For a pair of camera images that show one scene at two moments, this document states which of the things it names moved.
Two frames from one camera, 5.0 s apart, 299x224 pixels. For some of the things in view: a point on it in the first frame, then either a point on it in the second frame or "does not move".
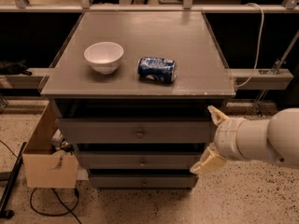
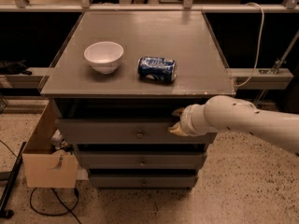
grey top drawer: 136,130 does not move
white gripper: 224,138 -> 187,121
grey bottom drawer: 143,180 does not move
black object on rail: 14,68 does not move
